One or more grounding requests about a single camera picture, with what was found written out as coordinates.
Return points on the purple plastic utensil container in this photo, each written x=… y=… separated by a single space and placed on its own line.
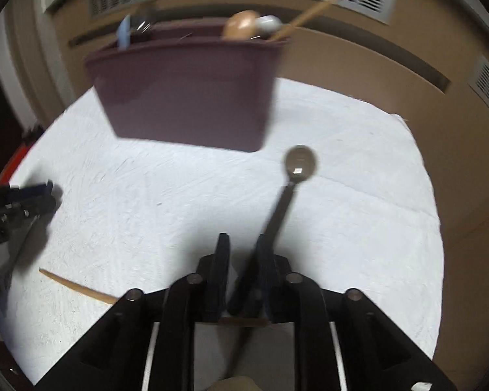
x=187 y=89

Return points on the blue plastic spoon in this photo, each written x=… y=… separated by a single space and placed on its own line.
x=125 y=32

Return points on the white textured towel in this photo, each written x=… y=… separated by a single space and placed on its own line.
x=146 y=211

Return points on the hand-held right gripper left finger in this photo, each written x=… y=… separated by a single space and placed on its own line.
x=222 y=252

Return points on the shiny metal spoon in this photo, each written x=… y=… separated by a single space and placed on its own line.
x=142 y=24

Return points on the wooden spoon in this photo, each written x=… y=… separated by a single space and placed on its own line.
x=238 y=26

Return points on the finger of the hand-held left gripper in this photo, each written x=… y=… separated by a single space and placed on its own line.
x=40 y=203
x=30 y=191

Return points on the white plastic spoon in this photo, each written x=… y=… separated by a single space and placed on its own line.
x=268 y=24

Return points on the wooden chopstick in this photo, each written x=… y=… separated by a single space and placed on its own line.
x=309 y=12
x=77 y=287

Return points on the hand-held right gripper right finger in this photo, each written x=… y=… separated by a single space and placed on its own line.
x=265 y=260

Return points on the red floor mat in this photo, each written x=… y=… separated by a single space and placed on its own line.
x=12 y=167

